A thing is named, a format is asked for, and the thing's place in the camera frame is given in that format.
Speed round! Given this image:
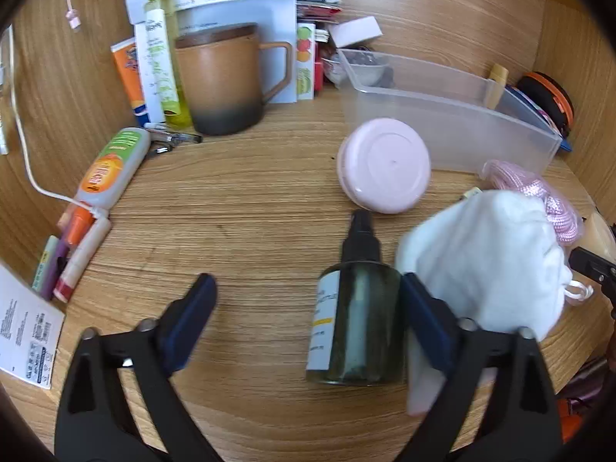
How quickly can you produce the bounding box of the pile of snack packets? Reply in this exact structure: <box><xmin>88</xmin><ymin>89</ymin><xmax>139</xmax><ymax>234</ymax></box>
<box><xmin>295</xmin><ymin>0</ymin><xmax>343</xmax><ymax>42</ymax></box>

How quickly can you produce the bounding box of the orange lip balm stick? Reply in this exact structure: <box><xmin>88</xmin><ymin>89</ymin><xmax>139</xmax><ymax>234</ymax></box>
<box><xmin>58</xmin><ymin>203</ymin><xmax>95</xmax><ymax>247</ymax></box>

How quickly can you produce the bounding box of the beige small bottle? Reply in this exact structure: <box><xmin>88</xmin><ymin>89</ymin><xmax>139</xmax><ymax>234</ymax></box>
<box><xmin>487</xmin><ymin>63</ymin><xmax>510</xmax><ymax>109</ymax></box>

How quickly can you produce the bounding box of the white cloth pouch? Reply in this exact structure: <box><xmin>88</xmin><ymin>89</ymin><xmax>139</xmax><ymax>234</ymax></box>
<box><xmin>395</xmin><ymin>189</ymin><xmax>574</xmax><ymax>343</ymax></box>

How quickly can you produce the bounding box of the clear plastic bin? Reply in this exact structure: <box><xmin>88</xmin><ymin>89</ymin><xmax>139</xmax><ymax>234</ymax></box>
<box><xmin>336</xmin><ymin>48</ymin><xmax>564</xmax><ymax>176</ymax></box>

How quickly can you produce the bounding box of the white cable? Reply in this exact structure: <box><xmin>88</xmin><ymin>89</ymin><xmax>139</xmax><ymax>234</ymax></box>
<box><xmin>0</xmin><ymin>26</ymin><xmax>109</xmax><ymax>219</ymax></box>

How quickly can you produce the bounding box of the wooden desktop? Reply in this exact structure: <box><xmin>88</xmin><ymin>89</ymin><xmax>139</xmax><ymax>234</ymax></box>
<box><xmin>7</xmin><ymin>91</ymin><xmax>609</xmax><ymax>462</ymax></box>

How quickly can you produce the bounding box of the white tube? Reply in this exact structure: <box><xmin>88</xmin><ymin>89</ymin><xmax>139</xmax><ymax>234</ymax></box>
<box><xmin>134</xmin><ymin>19</ymin><xmax>167</xmax><ymax>123</ymax></box>

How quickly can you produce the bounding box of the white printed label sheet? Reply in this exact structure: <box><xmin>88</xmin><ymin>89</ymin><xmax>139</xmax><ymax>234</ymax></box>
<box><xmin>0</xmin><ymin>264</ymin><xmax>66</xmax><ymax>390</ymax></box>

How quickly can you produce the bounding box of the metal nail clipper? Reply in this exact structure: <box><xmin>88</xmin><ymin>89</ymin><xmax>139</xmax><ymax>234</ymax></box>
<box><xmin>143</xmin><ymin>122</ymin><xmax>203</xmax><ymax>157</ymax></box>

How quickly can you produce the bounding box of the blue pencil pouch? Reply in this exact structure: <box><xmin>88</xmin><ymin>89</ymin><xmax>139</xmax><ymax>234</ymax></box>
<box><xmin>504</xmin><ymin>85</ymin><xmax>574</xmax><ymax>153</ymax></box>

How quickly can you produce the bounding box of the fruit-print box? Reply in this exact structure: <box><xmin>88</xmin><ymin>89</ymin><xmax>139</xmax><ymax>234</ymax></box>
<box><xmin>295</xmin><ymin>22</ymin><xmax>319</xmax><ymax>102</ymax></box>

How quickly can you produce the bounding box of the yellow-green spray bottle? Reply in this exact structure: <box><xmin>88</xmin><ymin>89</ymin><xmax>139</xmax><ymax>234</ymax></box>
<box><xmin>144</xmin><ymin>0</ymin><xmax>193</xmax><ymax>131</ymax></box>

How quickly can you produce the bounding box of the pink cord bundle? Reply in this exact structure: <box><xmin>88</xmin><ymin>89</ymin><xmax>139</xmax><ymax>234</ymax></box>
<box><xmin>481</xmin><ymin>159</ymin><xmax>595</xmax><ymax>305</ymax></box>

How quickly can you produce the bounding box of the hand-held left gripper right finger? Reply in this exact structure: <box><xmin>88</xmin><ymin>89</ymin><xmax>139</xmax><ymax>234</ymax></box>
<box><xmin>399</xmin><ymin>272</ymin><xmax>564</xmax><ymax>462</ymax></box>

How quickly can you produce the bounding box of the small clear bowl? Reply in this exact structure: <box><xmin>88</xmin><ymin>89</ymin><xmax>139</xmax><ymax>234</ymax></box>
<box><xmin>321</xmin><ymin>48</ymin><xmax>392</xmax><ymax>88</ymax></box>

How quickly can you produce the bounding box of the black and orange zip case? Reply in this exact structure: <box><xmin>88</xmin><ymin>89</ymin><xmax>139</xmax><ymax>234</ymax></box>
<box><xmin>517</xmin><ymin>72</ymin><xmax>576</xmax><ymax>139</ymax></box>

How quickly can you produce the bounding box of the white and red lip balm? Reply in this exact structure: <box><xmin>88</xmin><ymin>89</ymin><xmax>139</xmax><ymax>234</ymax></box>
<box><xmin>53</xmin><ymin>216</ymin><xmax>113</xmax><ymax>303</ymax></box>

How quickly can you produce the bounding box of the light green lip balm stick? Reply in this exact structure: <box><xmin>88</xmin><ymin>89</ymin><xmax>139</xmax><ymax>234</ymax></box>
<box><xmin>31</xmin><ymin>236</ymin><xmax>59</xmax><ymax>292</ymax></box>

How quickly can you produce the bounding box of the green and orange tube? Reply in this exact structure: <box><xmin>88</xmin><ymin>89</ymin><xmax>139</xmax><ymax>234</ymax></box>
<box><xmin>74</xmin><ymin>127</ymin><xmax>153</xmax><ymax>209</ymax></box>

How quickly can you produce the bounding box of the brown ceramic mug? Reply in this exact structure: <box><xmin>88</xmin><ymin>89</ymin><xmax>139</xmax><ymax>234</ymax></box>
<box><xmin>174</xmin><ymin>23</ymin><xmax>294</xmax><ymax>136</ymax></box>

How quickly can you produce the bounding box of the small white box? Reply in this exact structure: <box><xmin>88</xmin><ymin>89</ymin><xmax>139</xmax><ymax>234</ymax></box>
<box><xmin>327</xmin><ymin>16</ymin><xmax>384</xmax><ymax>50</ymax></box>

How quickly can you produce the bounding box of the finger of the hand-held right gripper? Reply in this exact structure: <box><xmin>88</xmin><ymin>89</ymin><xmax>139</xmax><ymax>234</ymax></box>
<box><xmin>570</xmin><ymin>246</ymin><xmax>616</xmax><ymax>295</ymax></box>

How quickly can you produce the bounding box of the dark green spray bottle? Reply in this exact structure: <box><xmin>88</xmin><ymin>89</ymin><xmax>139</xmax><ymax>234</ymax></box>
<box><xmin>305</xmin><ymin>209</ymin><xmax>411</xmax><ymax>387</ymax></box>

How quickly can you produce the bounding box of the pink round case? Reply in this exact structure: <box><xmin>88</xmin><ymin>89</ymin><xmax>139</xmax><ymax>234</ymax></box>
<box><xmin>337</xmin><ymin>118</ymin><xmax>432</xmax><ymax>214</ymax></box>

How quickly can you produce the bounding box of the orange sunscreen tube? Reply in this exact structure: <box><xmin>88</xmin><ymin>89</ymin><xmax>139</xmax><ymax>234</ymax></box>
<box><xmin>110</xmin><ymin>37</ymin><xmax>151</xmax><ymax>127</ymax></box>

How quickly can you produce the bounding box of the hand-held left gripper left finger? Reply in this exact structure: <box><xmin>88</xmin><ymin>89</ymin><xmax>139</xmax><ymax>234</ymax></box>
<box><xmin>54</xmin><ymin>273</ymin><xmax>222</xmax><ymax>462</ymax></box>

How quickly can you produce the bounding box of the purple lip balm stick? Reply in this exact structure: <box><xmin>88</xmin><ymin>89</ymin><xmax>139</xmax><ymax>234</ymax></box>
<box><xmin>40</xmin><ymin>238</ymin><xmax>71</xmax><ymax>300</ymax></box>

